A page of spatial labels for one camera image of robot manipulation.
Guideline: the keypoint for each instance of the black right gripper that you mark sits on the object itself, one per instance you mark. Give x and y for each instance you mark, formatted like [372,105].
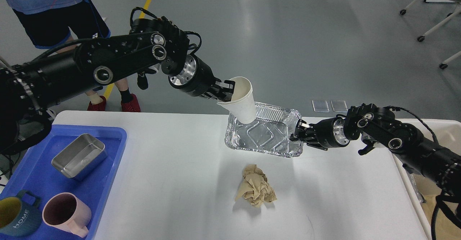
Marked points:
[323,135]

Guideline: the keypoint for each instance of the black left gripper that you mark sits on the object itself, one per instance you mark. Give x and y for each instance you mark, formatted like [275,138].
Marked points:
[197,80]

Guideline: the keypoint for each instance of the white paper cup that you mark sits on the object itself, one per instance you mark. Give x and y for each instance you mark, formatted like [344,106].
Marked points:
[242,104]

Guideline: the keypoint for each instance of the aluminium foil tray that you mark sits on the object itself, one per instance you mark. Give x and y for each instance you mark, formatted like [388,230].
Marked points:
[269,133]

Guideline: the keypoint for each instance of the brown paper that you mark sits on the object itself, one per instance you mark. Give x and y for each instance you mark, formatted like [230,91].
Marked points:
[254,187]

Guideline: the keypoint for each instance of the stainless steel rectangular tray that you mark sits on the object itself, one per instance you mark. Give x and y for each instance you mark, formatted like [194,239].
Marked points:
[80,158]

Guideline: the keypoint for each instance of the pink plastic mug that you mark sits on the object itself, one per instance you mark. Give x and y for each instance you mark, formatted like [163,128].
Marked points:
[68,213]

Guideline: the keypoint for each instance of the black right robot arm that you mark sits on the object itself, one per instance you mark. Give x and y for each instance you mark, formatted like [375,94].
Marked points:
[418,154]

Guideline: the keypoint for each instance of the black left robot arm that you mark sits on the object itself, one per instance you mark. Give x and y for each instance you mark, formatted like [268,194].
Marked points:
[29,89]

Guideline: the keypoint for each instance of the clear floor plate left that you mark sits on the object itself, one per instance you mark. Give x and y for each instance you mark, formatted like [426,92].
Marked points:
[320,106]

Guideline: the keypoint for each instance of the clear floor plate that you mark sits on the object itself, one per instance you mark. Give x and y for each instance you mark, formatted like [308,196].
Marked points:
[320,106]
[339,106]

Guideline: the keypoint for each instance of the clear floor plate right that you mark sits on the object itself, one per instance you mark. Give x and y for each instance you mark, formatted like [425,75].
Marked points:
[339,106]

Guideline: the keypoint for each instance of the beige plastic bin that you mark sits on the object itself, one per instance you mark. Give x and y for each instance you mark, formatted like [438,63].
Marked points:
[422,191]

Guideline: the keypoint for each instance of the person in blue shirt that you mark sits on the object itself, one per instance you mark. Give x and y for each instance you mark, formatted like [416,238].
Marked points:
[49,23]

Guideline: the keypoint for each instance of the blue plastic tray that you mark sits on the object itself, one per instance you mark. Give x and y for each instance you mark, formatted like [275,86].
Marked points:
[35,172]

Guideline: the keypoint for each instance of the dark teal HOME mug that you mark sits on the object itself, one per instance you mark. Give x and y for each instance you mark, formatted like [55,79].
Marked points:
[19,218]

